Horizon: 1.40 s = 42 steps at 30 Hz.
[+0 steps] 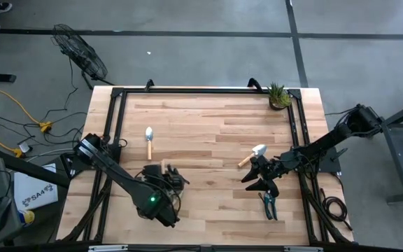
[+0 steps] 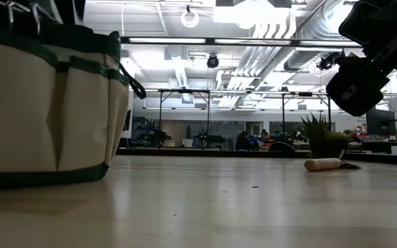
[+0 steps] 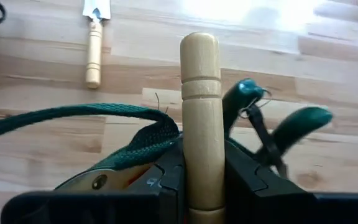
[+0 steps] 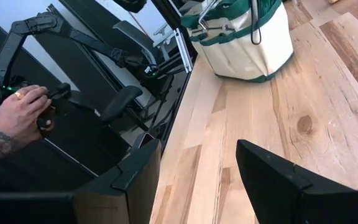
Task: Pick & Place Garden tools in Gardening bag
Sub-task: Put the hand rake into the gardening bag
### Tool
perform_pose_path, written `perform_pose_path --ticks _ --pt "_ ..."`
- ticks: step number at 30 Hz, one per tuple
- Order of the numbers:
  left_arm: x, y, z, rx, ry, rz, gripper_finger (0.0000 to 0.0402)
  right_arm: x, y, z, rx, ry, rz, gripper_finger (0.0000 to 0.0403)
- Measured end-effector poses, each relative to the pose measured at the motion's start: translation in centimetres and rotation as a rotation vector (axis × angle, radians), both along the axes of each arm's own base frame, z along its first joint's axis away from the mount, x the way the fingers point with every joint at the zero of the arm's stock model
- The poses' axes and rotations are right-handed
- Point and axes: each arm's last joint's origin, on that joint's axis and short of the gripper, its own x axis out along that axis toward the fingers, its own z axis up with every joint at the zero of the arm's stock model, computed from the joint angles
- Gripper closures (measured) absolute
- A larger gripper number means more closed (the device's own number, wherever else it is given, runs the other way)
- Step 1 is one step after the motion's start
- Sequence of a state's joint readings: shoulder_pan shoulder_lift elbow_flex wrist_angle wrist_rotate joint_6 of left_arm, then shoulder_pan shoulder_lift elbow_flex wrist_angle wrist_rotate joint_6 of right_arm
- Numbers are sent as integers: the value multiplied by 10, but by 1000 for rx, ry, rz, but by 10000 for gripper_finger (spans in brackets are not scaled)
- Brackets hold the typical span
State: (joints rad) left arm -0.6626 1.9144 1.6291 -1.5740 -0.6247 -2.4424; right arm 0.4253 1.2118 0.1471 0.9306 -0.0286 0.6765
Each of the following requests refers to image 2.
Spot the overhead LED light bar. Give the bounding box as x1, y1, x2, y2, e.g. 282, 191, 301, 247
119, 36, 363, 48

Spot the beige green gardening bag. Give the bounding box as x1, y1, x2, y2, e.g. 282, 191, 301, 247
0, 0, 147, 192

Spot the potted succulent plant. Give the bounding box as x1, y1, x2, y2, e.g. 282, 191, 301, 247
299, 112, 352, 160

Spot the black round ceiling speaker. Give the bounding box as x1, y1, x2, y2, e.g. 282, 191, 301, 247
206, 54, 220, 69

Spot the black monitor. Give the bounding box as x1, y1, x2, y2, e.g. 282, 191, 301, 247
124, 109, 133, 132
365, 108, 397, 137

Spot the black background rig frame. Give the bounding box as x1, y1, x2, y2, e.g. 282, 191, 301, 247
156, 88, 332, 149

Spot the white ceiling ring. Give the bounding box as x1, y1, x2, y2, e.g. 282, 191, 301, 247
180, 7, 201, 29

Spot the person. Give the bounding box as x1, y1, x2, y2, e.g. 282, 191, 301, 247
258, 129, 275, 151
235, 130, 254, 152

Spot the black ceiling camera cluster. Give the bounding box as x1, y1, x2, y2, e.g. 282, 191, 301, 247
316, 53, 340, 72

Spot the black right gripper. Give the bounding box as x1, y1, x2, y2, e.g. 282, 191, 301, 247
325, 0, 397, 118

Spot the wooden-handled metal trowel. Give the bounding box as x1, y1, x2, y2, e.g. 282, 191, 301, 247
303, 156, 361, 172

